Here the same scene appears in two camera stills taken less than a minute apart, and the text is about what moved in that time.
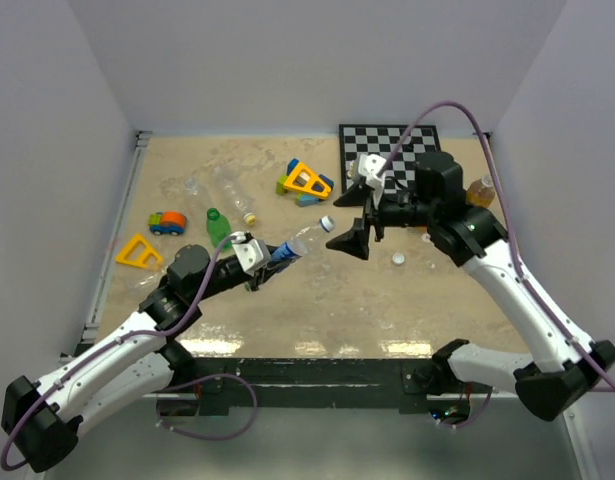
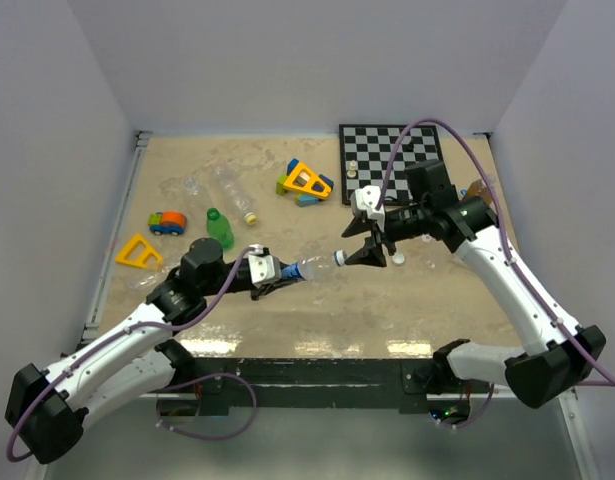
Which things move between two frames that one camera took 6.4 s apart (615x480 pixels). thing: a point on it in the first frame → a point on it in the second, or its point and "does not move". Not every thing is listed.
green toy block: (280, 184) does not move
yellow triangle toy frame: (140, 260) does not move
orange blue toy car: (167, 222) does not move
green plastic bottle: (218, 227) does not move
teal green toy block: (304, 199) does not move
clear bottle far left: (190, 184) does not move
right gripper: (356, 241) → (372, 254)
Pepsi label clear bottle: (304, 243) → (313, 267)
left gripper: (262, 274) → (269, 287)
